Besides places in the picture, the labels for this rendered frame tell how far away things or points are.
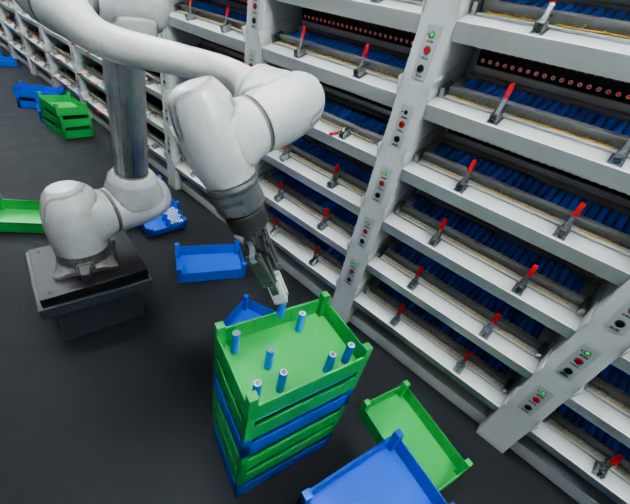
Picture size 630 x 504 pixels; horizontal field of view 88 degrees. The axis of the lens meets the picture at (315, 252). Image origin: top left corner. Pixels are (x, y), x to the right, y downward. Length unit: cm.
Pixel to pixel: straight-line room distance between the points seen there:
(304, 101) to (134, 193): 77
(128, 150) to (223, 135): 69
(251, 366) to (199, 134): 50
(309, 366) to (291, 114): 54
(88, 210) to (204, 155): 74
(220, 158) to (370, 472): 82
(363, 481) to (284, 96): 88
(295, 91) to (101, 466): 104
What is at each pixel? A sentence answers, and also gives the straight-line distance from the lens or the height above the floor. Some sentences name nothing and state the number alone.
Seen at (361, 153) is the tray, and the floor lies 72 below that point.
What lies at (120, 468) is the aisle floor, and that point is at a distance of 116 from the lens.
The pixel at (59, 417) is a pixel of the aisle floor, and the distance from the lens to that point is 128.
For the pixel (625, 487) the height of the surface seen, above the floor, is 18.
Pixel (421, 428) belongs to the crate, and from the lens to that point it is 132.
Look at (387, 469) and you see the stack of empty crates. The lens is 102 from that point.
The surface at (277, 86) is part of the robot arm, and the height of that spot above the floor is 95.
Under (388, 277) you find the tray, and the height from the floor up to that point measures 35.
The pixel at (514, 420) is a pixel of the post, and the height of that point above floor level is 16.
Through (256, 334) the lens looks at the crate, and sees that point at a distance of 84.
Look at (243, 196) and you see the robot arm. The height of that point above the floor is 79.
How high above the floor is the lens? 105
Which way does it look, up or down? 35 degrees down
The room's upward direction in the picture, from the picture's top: 14 degrees clockwise
